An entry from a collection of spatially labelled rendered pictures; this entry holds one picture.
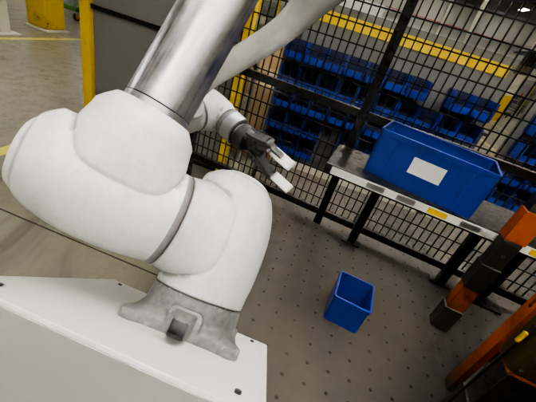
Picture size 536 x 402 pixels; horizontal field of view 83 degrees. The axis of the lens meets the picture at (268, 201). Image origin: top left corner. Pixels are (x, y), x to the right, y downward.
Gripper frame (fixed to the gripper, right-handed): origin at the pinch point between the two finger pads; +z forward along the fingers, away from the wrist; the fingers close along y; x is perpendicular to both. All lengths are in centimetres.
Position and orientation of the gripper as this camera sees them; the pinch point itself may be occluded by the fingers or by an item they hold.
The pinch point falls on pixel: (287, 176)
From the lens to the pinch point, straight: 85.2
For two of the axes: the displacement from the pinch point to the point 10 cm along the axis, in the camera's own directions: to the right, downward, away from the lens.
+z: 6.9, 6.6, -3.1
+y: 0.3, 4.0, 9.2
